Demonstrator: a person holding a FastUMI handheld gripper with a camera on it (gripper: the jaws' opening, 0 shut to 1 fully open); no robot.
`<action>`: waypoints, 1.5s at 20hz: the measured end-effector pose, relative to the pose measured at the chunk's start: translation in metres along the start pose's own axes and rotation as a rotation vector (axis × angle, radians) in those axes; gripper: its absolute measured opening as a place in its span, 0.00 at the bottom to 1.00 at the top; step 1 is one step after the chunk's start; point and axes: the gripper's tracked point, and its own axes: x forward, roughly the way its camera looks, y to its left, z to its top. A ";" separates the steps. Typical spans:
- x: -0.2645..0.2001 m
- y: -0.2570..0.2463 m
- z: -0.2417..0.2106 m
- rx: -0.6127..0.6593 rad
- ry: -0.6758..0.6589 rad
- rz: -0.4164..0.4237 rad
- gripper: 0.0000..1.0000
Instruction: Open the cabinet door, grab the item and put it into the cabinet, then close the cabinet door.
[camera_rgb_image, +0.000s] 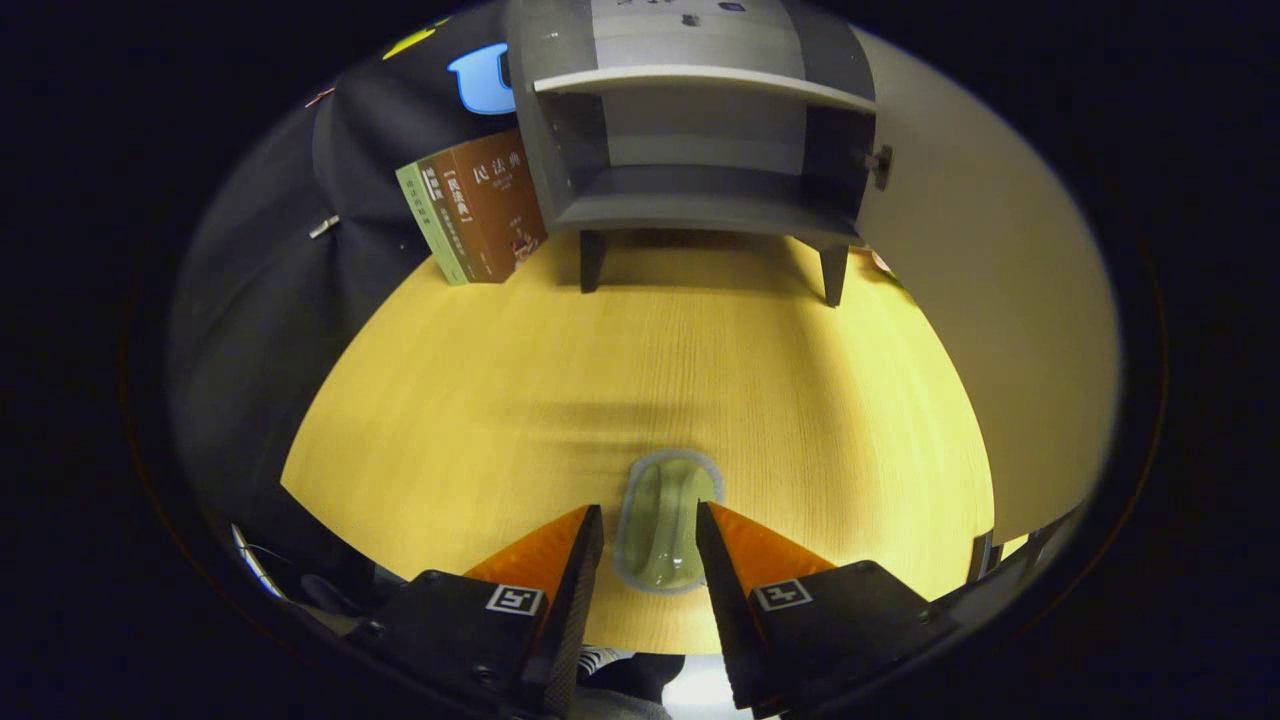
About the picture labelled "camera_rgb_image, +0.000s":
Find beige cabinet door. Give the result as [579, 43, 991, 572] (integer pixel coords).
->
[850, 25, 1121, 546]

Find white cabinet shelf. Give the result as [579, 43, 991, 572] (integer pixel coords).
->
[533, 65, 878, 114]

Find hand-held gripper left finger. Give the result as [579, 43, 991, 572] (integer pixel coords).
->
[355, 503, 606, 719]

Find brown spine book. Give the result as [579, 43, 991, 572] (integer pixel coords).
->
[440, 128, 550, 284]
[418, 152, 493, 284]

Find grey cabinet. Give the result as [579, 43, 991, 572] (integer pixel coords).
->
[505, 0, 896, 308]

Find pale green blister pack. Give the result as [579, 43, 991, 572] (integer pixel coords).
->
[612, 448, 724, 594]

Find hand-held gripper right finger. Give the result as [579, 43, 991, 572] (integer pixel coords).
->
[695, 500, 958, 717]

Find grey metal frame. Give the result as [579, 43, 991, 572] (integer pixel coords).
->
[966, 505, 1086, 606]

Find black backdrop cloth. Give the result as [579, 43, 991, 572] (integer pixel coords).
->
[165, 0, 546, 606]

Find person's legs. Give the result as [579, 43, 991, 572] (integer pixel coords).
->
[575, 646, 691, 720]

